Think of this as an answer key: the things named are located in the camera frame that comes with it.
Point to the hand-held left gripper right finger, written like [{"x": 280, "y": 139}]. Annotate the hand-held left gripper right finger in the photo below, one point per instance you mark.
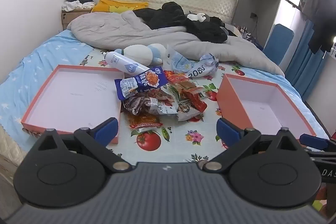
[{"x": 227, "y": 132}]

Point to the hanging dark jacket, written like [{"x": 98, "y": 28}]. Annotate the hanging dark jacket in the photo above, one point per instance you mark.
[{"x": 325, "y": 16}]

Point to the grey blanket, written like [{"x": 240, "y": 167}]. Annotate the grey blanket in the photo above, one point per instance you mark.
[{"x": 105, "y": 29}]

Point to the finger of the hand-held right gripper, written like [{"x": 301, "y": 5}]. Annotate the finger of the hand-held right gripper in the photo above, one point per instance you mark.
[{"x": 313, "y": 141}]

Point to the black wall outlet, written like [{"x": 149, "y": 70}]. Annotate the black wall outlet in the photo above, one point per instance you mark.
[{"x": 253, "y": 15}]

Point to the blue chair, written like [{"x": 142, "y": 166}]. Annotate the blue chair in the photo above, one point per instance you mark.
[{"x": 278, "y": 40}]

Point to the red foil snack packet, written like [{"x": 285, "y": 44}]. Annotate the red foil snack packet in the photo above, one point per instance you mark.
[{"x": 178, "y": 77}]

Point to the blue star bedsheet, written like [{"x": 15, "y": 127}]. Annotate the blue star bedsheet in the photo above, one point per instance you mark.
[{"x": 39, "y": 56}]

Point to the white printed snack packet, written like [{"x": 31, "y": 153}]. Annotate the white printed snack packet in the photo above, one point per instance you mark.
[{"x": 187, "y": 112}]

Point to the blue white plastic bag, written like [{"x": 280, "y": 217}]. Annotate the blue white plastic bag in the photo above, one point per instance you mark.
[{"x": 178, "y": 61}]

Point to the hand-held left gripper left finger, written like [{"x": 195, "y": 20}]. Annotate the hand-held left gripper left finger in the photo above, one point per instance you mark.
[{"x": 106, "y": 131}]

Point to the cardboard box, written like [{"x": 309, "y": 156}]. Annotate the cardboard box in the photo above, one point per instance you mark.
[{"x": 71, "y": 18}]

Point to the pink box lid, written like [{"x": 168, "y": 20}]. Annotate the pink box lid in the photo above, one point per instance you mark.
[{"x": 65, "y": 95}]

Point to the blue snack packet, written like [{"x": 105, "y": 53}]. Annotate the blue snack packet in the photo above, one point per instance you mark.
[{"x": 147, "y": 79}]

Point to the orange snack packet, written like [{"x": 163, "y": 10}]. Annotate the orange snack packet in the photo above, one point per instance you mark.
[{"x": 144, "y": 121}]

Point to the black clothing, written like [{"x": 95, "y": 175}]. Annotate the black clothing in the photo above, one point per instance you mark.
[{"x": 168, "y": 16}]

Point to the brown snack packet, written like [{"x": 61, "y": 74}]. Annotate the brown snack packet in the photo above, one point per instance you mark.
[{"x": 141, "y": 106}]

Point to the white and blue plush toy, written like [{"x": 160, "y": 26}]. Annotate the white and blue plush toy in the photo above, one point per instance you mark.
[{"x": 139, "y": 52}]

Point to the white spray bottle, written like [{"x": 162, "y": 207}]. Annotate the white spray bottle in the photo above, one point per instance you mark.
[{"x": 123, "y": 62}]

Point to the yellow pillow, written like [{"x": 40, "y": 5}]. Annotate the yellow pillow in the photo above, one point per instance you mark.
[{"x": 110, "y": 6}]

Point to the cluster of small bottles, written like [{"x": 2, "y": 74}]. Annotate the cluster of small bottles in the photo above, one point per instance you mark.
[{"x": 246, "y": 35}]

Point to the green label snack packet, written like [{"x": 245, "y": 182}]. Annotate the green label snack packet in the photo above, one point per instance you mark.
[{"x": 185, "y": 87}]

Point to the deep pink box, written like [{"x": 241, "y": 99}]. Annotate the deep pink box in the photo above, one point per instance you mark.
[{"x": 262, "y": 108}]

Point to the blue curtain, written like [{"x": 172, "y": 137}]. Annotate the blue curtain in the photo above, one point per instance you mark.
[{"x": 302, "y": 69}]

